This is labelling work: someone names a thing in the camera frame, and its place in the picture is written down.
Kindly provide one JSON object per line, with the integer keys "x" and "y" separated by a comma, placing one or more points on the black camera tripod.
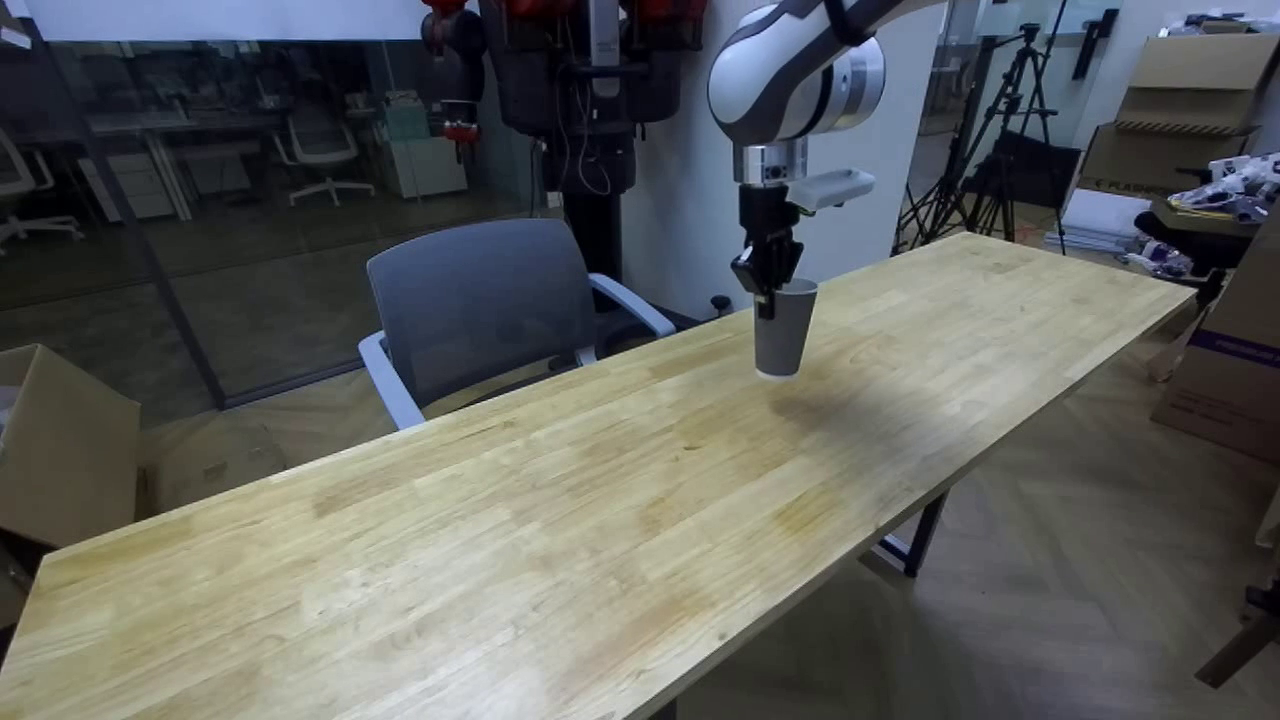
{"x": 1001, "y": 152}

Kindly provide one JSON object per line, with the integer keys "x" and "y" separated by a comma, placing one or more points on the black table leg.
{"x": 910, "y": 555}

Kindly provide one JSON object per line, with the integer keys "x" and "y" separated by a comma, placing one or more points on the cardboard box with purple tape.
{"x": 1225, "y": 385}

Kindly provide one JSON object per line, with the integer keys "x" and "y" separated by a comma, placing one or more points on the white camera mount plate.
{"x": 811, "y": 192}

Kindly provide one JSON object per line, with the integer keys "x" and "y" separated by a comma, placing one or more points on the white office chair behind glass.
{"x": 321, "y": 144}

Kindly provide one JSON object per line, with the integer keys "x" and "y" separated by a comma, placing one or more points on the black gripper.
{"x": 769, "y": 247}

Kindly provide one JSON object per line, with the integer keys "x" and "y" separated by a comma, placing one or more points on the red black robot on pedestal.
{"x": 580, "y": 79}

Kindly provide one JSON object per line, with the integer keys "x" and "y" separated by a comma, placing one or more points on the stacked cardboard boxes right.
{"x": 1190, "y": 101}

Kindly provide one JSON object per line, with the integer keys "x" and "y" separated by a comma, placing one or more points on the grey paper cup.
{"x": 781, "y": 328}

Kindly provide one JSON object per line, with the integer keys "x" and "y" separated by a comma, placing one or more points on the cardboard box at left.
{"x": 68, "y": 450}

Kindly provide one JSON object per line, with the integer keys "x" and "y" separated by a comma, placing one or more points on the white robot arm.
{"x": 793, "y": 69}

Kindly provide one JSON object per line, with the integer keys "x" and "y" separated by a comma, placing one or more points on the grey office chair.
{"x": 475, "y": 302}

